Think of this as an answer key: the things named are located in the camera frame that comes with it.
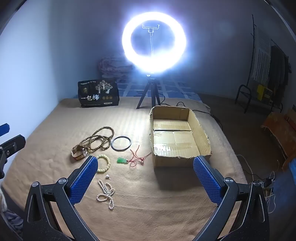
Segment phone holder clip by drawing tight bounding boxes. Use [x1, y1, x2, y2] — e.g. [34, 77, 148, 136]
[141, 23, 161, 34]

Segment yellow box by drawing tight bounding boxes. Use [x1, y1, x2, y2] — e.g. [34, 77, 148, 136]
[257, 85, 273, 103]

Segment black metal chair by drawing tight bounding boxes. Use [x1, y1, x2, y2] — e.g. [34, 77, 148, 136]
[235, 85, 284, 114]

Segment beige blanket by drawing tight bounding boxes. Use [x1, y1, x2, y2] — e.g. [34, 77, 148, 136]
[0, 96, 248, 241]

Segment black clothes rack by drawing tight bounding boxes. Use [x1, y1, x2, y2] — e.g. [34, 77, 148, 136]
[245, 14, 292, 93]

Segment green jade pendant red cord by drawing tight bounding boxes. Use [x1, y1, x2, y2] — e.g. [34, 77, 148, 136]
[117, 145, 152, 167]

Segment brown gold wristwatch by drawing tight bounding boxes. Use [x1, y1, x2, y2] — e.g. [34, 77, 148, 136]
[71, 144, 90, 161]

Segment white pearl necklace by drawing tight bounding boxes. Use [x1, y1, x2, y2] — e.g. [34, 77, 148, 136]
[97, 179, 116, 210]

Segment blue patterned bedsheet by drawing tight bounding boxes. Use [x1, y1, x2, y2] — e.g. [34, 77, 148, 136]
[74, 79, 204, 103]

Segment cardboard box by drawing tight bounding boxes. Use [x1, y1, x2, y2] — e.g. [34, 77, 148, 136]
[149, 105, 212, 168]

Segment brown wooden bead necklace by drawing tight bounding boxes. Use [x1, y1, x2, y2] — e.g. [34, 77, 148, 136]
[80, 126, 115, 153]

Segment striped grey clothing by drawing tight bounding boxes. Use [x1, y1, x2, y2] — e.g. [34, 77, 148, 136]
[0, 209, 23, 241]

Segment pale green bead bracelet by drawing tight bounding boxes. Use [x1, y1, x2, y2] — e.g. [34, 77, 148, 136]
[96, 154, 112, 174]

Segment black tripod legs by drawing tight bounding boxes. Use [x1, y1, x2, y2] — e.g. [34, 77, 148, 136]
[136, 74, 162, 109]

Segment black box with Chinese text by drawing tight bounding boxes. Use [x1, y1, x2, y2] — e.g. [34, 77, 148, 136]
[78, 79, 120, 108]

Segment folded floral quilt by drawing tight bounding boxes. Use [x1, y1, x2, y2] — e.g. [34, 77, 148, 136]
[98, 54, 134, 82]

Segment white cable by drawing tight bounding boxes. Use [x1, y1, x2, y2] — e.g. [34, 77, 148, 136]
[236, 154, 278, 214]

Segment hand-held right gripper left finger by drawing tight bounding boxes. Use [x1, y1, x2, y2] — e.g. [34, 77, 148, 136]
[22, 155, 100, 241]

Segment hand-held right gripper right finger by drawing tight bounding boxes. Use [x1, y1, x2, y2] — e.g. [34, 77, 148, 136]
[193, 155, 271, 241]

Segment black bangle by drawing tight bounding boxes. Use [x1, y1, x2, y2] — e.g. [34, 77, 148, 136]
[111, 136, 132, 152]

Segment white ring light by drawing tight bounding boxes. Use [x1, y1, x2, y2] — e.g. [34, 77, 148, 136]
[122, 16, 186, 75]

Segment white striped hanging cloth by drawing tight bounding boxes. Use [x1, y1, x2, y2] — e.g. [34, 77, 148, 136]
[253, 28, 271, 83]

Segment black power cable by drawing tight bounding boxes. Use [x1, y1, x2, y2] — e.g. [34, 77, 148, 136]
[160, 94, 223, 131]

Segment dark hanging clothes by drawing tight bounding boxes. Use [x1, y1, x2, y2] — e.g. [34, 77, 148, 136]
[269, 45, 291, 98]

